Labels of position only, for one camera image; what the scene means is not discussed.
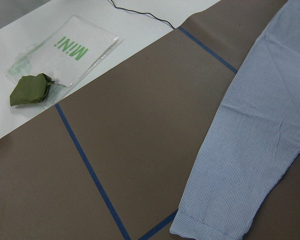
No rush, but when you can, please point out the clear plastic bag green print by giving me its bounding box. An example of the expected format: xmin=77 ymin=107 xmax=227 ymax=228
xmin=7 ymin=15 xmax=121 ymax=106

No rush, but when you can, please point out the olive green folded pouch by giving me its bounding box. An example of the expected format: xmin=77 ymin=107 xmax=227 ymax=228
xmin=9 ymin=73 xmax=55 ymax=107

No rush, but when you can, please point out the light blue striped shirt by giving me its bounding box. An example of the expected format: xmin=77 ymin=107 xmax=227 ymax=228
xmin=169 ymin=0 xmax=300 ymax=240

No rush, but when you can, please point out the thin black cable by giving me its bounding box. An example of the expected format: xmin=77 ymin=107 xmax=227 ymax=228
xmin=107 ymin=0 xmax=177 ymax=30

